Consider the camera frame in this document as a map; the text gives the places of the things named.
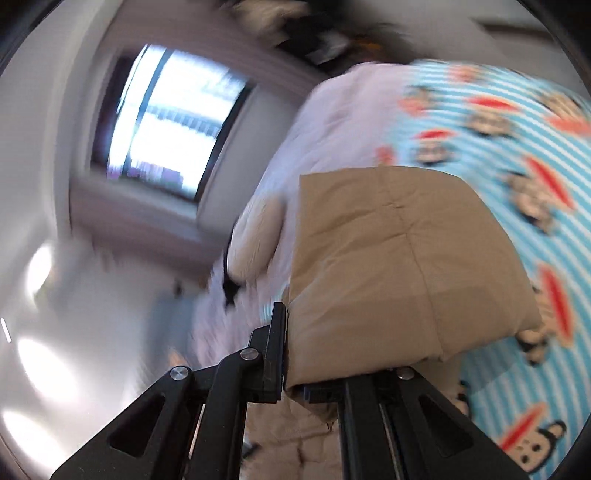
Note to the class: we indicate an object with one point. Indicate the cream plush pillow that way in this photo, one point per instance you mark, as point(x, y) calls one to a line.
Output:
point(256, 240)

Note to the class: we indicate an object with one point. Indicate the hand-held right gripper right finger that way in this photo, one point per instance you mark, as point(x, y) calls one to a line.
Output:
point(369, 420)

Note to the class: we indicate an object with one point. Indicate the striped monkey print blanket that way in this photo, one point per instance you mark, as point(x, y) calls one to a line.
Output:
point(508, 138)

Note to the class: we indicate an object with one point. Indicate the black cloth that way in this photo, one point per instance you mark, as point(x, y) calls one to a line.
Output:
point(229, 288)

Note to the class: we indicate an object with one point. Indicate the tan puffer jacket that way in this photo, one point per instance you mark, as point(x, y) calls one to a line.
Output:
point(392, 277)

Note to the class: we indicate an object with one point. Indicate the pale pink bed sheet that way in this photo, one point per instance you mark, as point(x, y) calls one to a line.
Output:
point(341, 115)

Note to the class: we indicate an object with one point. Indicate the window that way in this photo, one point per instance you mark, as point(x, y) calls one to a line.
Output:
point(171, 120)

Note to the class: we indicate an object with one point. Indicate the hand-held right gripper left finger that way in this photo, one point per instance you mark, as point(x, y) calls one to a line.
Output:
point(272, 364)

